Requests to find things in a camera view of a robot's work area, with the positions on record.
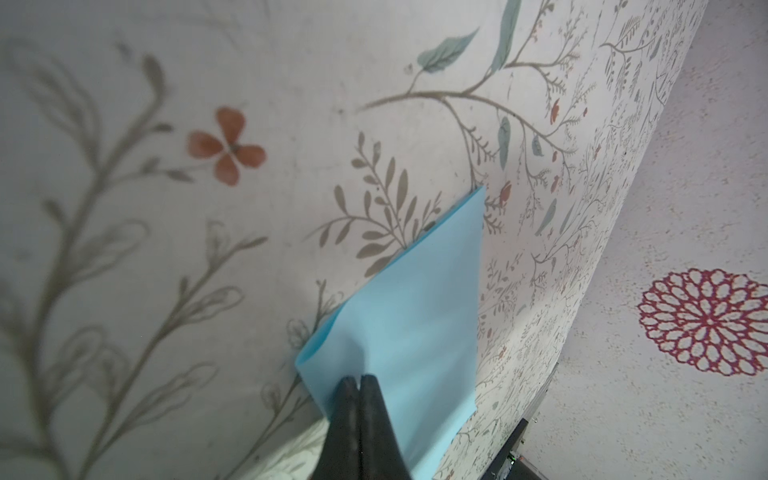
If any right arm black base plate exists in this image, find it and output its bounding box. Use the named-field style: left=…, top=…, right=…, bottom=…
left=480, top=419, right=547, bottom=480

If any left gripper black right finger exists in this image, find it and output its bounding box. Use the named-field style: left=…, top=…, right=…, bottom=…
left=358, top=375, right=411, bottom=480

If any light blue square paper sheet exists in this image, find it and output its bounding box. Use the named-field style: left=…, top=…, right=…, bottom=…
left=295, top=188, right=486, bottom=479

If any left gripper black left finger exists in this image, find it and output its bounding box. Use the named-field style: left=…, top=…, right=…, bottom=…
left=311, top=376, right=360, bottom=480

